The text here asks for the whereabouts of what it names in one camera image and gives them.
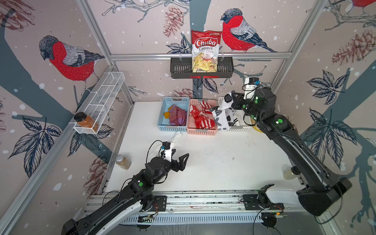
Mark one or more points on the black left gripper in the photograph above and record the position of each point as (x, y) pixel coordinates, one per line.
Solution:
(182, 165)

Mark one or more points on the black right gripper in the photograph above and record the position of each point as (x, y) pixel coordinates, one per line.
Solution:
(238, 100)

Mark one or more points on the red santa pattern sock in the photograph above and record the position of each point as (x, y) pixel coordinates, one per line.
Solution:
(204, 122)

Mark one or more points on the purple yellow sock top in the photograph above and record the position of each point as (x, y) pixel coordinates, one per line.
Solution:
(181, 120)

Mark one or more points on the purple yellow sock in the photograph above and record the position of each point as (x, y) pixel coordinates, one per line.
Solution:
(172, 112)
(181, 120)

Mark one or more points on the white grey patterned sock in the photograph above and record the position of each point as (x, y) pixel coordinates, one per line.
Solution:
(224, 113)

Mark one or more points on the red snowflake sock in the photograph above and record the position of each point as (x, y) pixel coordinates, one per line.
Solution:
(195, 113)

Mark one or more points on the red white striped sock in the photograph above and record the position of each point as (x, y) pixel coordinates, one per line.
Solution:
(206, 107)

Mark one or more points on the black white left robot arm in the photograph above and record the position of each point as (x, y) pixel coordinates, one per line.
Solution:
(135, 196)

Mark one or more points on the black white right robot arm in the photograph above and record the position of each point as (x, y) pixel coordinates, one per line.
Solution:
(323, 187)

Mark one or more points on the white plastic basket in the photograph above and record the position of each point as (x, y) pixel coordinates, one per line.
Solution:
(240, 125)

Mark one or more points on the blue plastic basket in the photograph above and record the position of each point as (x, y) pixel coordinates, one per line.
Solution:
(163, 124)

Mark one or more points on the pink plastic basket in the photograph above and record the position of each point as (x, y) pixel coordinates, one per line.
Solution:
(191, 129)

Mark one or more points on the small white sock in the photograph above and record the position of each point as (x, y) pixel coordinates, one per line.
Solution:
(176, 138)

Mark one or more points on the glass jar amber contents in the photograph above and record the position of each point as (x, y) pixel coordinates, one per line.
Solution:
(123, 162)

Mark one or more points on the black round knob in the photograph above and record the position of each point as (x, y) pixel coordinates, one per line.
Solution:
(291, 173)

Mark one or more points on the red Chuba cassava chips bag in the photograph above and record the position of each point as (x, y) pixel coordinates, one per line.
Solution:
(205, 50)

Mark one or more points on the orange spice jar black lid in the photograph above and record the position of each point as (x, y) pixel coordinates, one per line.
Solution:
(86, 121)

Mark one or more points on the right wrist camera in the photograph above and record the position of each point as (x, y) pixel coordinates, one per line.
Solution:
(250, 86)

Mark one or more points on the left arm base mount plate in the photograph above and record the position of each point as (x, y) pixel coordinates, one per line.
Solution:
(154, 203)

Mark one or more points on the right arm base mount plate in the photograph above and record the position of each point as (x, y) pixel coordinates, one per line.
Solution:
(255, 202)

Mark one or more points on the black wall-mounted wire basket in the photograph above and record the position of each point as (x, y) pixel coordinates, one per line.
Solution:
(181, 68)

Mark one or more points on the clear acrylic wall shelf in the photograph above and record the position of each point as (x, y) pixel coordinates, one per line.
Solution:
(101, 100)

